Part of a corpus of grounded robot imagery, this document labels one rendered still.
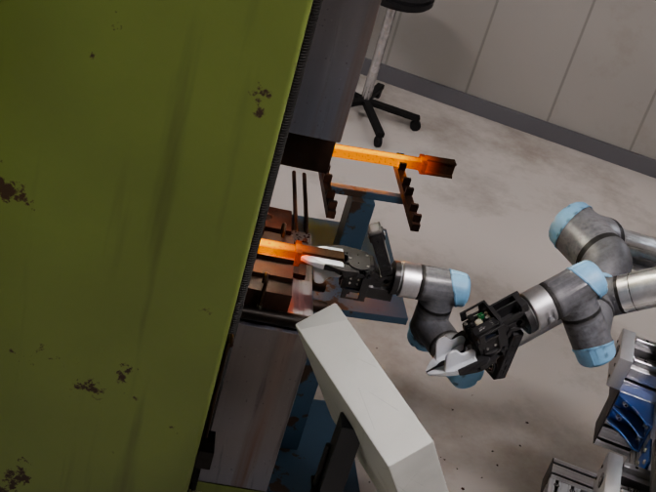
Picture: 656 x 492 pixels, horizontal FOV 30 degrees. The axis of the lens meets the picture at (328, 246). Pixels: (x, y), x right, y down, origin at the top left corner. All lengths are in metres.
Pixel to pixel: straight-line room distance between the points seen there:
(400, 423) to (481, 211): 3.13
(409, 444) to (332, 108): 0.63
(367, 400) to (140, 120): 0.56
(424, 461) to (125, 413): 0.60
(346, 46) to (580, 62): 3.57
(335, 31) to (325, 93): 0.12
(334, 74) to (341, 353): 0.49
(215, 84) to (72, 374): 0.62
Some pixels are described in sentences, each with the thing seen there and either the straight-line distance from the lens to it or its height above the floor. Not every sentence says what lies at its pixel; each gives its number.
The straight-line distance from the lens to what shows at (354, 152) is 3.08.
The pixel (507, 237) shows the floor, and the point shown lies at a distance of 4.84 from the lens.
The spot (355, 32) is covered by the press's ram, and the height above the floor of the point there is 1.58.
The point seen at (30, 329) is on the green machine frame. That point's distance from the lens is 2.10.
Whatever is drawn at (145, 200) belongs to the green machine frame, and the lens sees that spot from 1.92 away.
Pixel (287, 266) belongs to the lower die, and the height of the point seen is 0.99.
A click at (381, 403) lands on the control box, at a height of 1.18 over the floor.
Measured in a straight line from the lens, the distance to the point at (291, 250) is 2.48.
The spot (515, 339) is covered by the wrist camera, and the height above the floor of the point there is 1.14.
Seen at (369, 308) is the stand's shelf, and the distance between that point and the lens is 3.00.
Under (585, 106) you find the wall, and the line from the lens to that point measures 5.67.
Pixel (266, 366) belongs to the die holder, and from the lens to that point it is 2.48.
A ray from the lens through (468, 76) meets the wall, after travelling 5.68.
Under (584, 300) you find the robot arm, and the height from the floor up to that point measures 1.24.
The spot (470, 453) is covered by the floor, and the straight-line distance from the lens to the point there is 3.74.
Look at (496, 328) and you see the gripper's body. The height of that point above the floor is 1.19.
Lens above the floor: 2.37
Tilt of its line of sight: 32 degrees down
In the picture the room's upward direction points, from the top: 17 degrees clockwise
